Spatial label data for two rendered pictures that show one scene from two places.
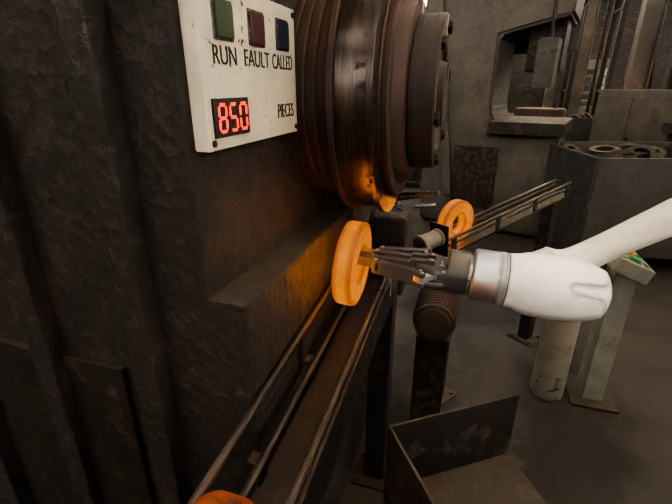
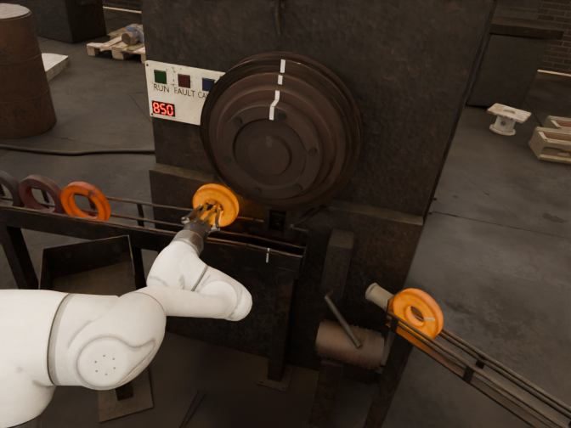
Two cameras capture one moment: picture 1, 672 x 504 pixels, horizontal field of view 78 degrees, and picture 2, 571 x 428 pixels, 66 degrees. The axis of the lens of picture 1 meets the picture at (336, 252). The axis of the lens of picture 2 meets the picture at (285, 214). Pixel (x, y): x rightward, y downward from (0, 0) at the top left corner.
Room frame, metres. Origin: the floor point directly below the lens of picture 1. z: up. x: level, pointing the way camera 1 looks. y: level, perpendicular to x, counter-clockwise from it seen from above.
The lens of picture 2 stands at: (0.80, -1.26, 1.67)
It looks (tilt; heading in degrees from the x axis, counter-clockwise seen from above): 35 degrees down; 83
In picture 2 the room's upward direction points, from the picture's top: 6 degrees clockwise
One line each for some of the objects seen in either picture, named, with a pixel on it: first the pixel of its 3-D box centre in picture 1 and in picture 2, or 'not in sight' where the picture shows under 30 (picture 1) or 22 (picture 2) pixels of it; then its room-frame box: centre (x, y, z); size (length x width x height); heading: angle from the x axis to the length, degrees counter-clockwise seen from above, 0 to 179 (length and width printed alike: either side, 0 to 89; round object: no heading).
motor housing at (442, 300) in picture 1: (431, 360); (339, 379); (1.18, -0.32, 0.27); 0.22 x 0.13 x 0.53; 162
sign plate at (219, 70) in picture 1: (252, 70); (186, 95); (0.61, 0.11, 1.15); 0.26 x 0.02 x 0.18; 162
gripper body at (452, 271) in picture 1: (441, 269); (196, 230); (0.66, -0.18, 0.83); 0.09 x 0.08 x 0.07; 73
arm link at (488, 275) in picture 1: (485, 276); (187, 245); (0.64, -0.25, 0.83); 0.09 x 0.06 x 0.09; 163
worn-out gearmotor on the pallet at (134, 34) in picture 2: not in sight; (137, 33); (-0.52, 4.45, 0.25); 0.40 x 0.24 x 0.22; 72
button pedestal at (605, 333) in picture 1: (606, 325); not in sight; (1.33, -1.00, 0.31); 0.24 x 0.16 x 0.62; 162
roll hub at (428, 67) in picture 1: (431, 94); (270, 152); (0.87, -0.19, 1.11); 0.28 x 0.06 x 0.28; 162
